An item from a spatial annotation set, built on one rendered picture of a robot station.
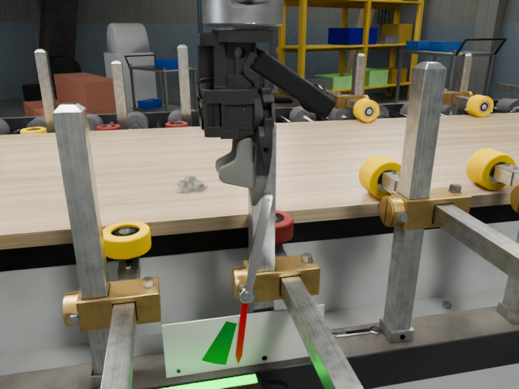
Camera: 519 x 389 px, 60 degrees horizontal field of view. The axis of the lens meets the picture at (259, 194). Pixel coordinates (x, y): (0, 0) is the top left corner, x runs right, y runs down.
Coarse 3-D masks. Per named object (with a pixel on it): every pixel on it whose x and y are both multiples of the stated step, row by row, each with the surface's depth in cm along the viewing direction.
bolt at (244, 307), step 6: (240, 288) 68; (246, 294) 67; (252, 294) 67; (246, 300) 67; (246, 306) 69; (246, 312) 70; (240, 318) 70; (240, 324) 70; (240, 330) 70; (240, 336) 71; (240, 342) 71; (240, 348) 72; (240, 354) 72
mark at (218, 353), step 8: (224, 328) 70; (232, 328) 71; (224, 336) 71; (232, 336) 71; (216, 344) 71; (224, 344) 71; (208, 352) 71; (216, 352) 71; (224, 352) 72; (208, 360) 72; (216, 360) 72; (224, 360) 72
